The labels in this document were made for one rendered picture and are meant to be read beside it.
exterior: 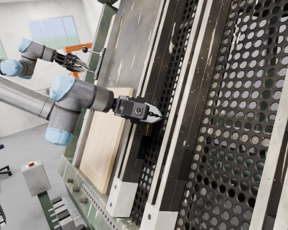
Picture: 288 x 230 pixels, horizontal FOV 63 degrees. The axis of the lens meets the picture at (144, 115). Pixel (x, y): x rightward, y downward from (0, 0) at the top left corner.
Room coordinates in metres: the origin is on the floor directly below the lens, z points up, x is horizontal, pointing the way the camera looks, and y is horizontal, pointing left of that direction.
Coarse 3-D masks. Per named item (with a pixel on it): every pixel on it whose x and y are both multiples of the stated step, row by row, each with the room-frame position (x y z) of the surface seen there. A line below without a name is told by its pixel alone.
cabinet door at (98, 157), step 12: (96, 120) 1.28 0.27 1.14; (108, 120) 1.14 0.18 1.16; (120, 120) 1.02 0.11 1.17; (96, 132) 1.22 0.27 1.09; (108, 132) 1.09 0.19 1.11; (120, 132) 1.00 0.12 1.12; (96, 144) 1.17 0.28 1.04; (108, 144) 1.05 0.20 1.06; (84, 156) 1.25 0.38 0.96; (96, 156) 1.12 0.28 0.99; (108, 156) 1.00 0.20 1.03; (84, 168) 1.19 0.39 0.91; (96, 168) 1.07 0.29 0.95; (108, 168) 0.96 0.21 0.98; (96, 180) 1.02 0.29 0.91; (108, 180) 0.95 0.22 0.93
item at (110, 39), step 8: (112, 16) 1.56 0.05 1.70; (120, 16) 1.54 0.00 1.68; (112, 24) 1.51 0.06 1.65; (112, 32) 1.50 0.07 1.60; (112, 40) 1.49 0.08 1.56; (112, 48) 1.49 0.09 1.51; (104, 56) 1.46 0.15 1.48; (104, 64) 1.45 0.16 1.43; (104, 72) 1.44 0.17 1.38; (96, 80) 1.43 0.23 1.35; (88, 112) 1.37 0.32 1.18; (88, 120) 1.36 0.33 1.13; (88, 128) 1.35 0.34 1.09; (80, 136) 1.35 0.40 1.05; (80, 144) 1.32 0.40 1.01; (80, 152) 1.31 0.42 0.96; (80, 160) 1.31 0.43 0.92
